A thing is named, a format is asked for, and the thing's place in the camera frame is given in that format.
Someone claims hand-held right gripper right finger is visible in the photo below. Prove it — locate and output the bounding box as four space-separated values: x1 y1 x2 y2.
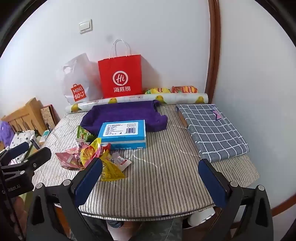
198 159 274 241

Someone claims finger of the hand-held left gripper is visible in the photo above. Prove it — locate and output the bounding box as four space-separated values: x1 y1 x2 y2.
23 147 52 172
5 142 31 160

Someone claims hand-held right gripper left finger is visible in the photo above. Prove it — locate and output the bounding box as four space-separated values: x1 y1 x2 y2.
26 158 109 241

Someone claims pink yellow chips packet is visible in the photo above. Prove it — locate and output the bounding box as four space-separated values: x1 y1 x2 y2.
80 138 126 181

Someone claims white pink snack packet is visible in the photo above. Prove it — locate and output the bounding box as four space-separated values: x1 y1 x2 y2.
110 151 132 172

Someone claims green snack packet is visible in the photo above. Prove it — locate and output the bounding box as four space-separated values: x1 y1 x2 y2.
77 125 96 142

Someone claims person's left hand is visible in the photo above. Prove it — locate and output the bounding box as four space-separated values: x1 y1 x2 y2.
11 197 28 234

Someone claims white spotted cloth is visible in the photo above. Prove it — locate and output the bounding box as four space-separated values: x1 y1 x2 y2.
9 130 36 163

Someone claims purple plush toy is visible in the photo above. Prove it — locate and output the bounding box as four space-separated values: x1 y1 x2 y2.
0 122 12 148

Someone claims teal white tube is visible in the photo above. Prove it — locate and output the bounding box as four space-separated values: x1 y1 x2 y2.
39 130 51 142

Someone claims white cup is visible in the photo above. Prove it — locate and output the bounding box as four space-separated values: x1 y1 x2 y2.
187 207 216 226

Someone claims brown patterned book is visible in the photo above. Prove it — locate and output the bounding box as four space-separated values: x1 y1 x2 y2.
40 105 56 130

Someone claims striped tablecloth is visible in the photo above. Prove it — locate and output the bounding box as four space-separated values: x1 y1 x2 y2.
31 102 259 217

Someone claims grey checked cloth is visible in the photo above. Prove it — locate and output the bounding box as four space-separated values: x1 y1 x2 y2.
175 104 249 162

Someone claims blue box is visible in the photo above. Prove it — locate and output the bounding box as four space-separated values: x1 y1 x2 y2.
97 120 147 150

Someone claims purple towel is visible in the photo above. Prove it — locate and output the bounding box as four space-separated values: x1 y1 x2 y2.
81 100 168 133

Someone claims fruit-print paper roll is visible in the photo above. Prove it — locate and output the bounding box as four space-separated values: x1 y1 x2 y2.
65 93 209 114

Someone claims white plastic bag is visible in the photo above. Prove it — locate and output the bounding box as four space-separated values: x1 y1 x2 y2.
56 53 103 105

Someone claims orange chip bag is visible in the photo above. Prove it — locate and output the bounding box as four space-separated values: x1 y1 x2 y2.
171 86 199 94

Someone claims red paper bag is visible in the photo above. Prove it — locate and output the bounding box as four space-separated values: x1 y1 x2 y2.
98 39 142 99

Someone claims yellow chip bag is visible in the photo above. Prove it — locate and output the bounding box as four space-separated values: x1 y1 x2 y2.
145 87 172 95

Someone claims wooden door frame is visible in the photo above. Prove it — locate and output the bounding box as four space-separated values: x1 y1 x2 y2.
206 0 221 102

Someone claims white light switch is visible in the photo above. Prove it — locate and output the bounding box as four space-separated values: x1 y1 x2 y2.
79 20 93 34

